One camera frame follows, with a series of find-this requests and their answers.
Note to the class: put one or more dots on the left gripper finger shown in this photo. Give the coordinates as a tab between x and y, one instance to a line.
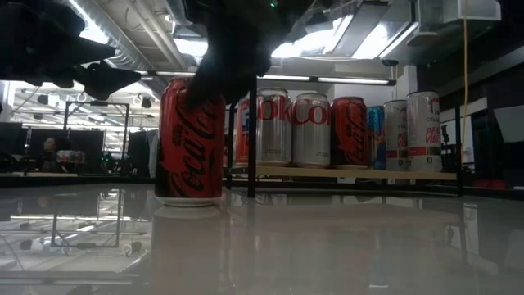
110	80
96	49

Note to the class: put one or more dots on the black partition screen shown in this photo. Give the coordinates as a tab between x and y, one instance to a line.
90	141

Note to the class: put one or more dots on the long fluorescent light bar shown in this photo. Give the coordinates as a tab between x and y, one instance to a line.
352	80

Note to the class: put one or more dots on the grey rectangular air duct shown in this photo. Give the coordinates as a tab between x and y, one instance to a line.
385	37

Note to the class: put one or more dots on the person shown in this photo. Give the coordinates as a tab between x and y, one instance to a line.
50	153

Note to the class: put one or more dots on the silver spiral air duct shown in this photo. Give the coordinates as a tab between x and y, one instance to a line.
123	53

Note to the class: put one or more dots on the white Celsius can black lid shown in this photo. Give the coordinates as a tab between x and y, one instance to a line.
421	135
396	139

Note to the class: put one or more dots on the dark red soda can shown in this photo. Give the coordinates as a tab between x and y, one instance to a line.
188	155

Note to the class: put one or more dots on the Fanta soda can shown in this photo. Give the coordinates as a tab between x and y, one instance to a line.
242	131

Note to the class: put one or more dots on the grey hanging cloth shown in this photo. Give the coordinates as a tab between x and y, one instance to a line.
152	151

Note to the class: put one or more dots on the white ventilation unit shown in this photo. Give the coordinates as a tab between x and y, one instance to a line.
475	10

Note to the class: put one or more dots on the black mesh cart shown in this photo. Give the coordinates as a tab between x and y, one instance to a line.
448	162

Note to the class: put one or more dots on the black metal rack frame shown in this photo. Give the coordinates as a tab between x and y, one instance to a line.
98	103

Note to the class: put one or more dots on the wooden shelf black metal frame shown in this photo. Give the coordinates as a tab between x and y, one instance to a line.
368	174

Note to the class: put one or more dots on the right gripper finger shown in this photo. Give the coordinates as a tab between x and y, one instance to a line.
249	82
206	88

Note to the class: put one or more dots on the grey tilted panel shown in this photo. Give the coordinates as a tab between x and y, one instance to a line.
511	123

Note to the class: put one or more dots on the silver Diet Coke can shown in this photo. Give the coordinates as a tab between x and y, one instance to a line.
311	129
273	127

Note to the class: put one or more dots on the silver blue Red Bull can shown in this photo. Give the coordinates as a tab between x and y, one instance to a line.
376	119

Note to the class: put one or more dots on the colourful wrapped package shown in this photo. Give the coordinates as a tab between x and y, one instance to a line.
70	156

